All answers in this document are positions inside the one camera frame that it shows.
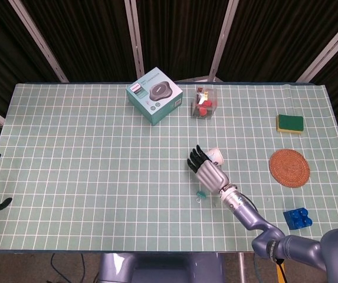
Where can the teal cardboard product box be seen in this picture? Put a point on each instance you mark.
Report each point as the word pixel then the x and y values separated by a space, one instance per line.
pixel 157 112

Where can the blue toy building brick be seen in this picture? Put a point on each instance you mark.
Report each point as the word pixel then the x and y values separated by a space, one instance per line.
pixel 297 218

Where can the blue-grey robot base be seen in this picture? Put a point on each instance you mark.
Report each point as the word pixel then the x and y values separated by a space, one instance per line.
pixel 162 268

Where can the small blue binder clip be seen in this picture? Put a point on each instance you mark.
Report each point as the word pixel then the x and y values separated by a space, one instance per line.
pixel 201 194

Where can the dark pleated curtain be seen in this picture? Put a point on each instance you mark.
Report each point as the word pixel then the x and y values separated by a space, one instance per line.
pixel 92 38

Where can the white paper cup green print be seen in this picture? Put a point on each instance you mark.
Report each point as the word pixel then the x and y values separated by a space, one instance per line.
pixel 216 154

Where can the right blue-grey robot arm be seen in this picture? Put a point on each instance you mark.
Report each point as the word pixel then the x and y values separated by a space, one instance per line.
pixel 251 218

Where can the clear plastic box red toy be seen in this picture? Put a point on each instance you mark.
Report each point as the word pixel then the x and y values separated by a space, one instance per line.
pixel 204 103

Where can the green white checked tablecloth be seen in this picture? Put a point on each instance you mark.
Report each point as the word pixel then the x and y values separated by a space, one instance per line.
pixel 98 162

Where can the green and yellow sponge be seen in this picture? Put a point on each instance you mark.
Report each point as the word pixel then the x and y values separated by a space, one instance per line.
pixel 289 121

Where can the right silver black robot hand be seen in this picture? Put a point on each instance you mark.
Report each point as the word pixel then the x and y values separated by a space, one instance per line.
pixel 211 177

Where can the round woven rattan coaster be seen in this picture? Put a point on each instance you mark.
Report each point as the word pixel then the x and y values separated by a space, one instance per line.
pixel 289 168

